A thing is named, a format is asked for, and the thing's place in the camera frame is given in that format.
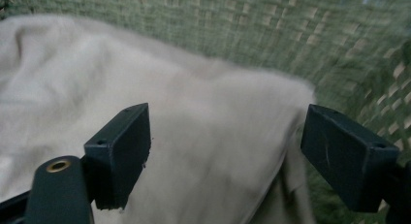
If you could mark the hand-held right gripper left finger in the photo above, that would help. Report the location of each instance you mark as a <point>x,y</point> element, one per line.
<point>119,159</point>

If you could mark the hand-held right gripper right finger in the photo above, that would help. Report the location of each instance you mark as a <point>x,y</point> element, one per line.
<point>349,159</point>

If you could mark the beige cloth garment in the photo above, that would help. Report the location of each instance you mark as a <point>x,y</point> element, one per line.
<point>194,127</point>

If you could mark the green woven straw mat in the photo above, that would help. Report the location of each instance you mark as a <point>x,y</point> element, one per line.
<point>290,36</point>

